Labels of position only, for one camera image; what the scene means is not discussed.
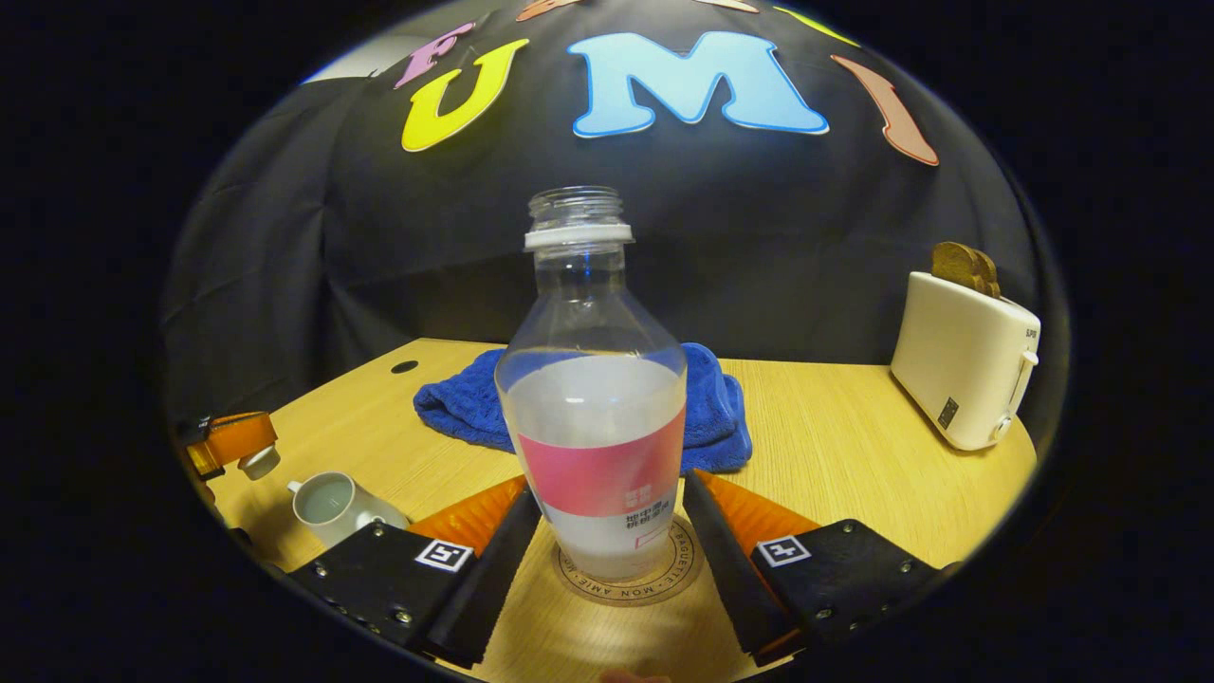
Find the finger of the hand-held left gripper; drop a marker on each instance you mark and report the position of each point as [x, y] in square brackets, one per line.
[232, 438]

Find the white teacup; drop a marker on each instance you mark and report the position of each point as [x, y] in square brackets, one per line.
[327, 507]

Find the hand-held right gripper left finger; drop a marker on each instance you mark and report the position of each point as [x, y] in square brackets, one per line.
[493, 579]

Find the brown toast slice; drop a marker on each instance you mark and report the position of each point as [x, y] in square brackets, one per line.
[953, 264]
[989, 277]

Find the round cork coaster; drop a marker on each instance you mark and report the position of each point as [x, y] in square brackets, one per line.
[616, 593]

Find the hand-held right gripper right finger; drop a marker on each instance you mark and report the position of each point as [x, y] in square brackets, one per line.
[730, 579]

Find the black backdrop cloth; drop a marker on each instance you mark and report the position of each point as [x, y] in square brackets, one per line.
[740, 228]

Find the white toaster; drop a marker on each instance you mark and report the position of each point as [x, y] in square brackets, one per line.
[958, 360]

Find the blue towel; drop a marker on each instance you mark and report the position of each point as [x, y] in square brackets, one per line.
[465, 408]

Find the clear water bottle pink label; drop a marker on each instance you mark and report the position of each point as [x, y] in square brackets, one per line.
[593, 417]

